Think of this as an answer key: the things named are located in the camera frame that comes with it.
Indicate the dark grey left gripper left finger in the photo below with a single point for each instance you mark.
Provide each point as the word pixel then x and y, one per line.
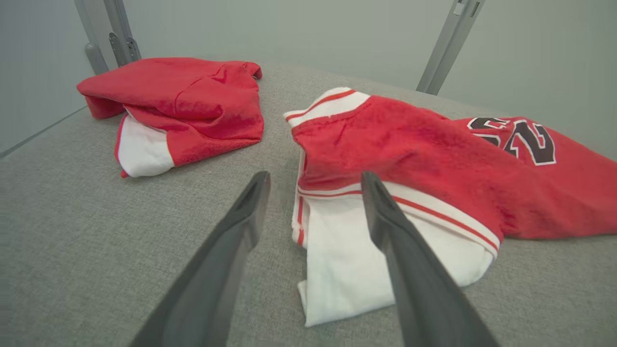
pixel 212 289

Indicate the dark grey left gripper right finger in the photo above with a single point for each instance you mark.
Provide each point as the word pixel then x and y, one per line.
pixel 424 299

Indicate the red numbered basketball jersey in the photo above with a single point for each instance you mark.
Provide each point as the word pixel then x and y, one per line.
pixel 409 144

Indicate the red white-trimmed shirt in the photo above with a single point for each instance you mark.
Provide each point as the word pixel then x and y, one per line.
pixel 193 96

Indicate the grey partition post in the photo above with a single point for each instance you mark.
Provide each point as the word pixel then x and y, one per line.
pixel 119 33
pixel 98 60
pixel 442 43
pixel 457 43

